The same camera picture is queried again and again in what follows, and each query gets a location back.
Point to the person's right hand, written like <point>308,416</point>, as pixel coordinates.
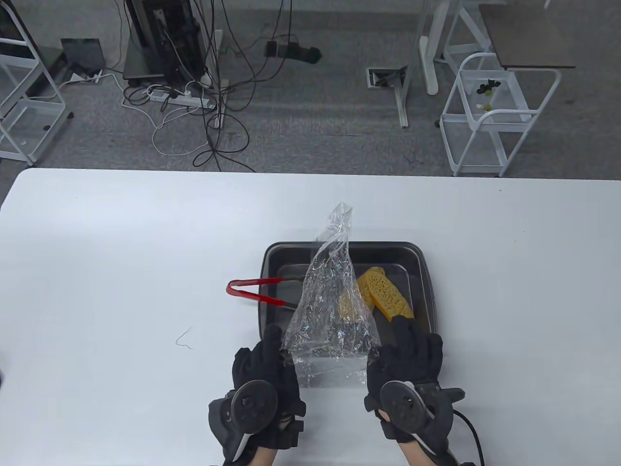
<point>417,349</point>

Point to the person's left hand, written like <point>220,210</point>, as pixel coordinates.
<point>262,359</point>

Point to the long yellow bread slice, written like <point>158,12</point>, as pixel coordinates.
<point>383,296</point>

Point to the round yellow bread slice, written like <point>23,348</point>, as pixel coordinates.
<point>347,306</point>

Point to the clear plastic bakery bag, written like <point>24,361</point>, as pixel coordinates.
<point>330,291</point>

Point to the person's right forearm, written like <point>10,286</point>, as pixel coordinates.
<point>415,457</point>

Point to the brown side table top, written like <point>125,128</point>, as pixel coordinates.
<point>529,39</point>

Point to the left black-white hand controller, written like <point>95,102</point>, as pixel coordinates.
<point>247,407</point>

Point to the black-white hand controller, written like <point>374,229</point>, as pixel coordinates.
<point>247,407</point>
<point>402,405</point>

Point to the right black-white hand controller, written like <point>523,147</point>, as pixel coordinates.
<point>402,405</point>

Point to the dark metal baking tray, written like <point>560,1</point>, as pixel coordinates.
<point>393,257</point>

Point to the white cart with small items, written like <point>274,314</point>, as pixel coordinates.
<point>504,127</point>

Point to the white power strip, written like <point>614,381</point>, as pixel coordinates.
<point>184,99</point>

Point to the small black object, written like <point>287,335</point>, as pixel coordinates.
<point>487,87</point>

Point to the floor socket box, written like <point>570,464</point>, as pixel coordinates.
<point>383,77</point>

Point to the black power adapter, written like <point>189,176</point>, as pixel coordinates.
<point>286,50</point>

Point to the white power adapter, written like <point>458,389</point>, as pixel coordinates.
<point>85,77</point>

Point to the empty white rolling cart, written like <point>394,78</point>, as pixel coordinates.
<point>29,121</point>

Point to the black computer tower stand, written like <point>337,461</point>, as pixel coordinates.
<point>155,29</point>

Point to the dark laptop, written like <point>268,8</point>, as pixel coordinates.
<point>82,53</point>

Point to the black flat panel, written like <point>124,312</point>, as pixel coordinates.
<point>12,24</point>

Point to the white desk leg frame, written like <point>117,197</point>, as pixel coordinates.
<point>429,58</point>

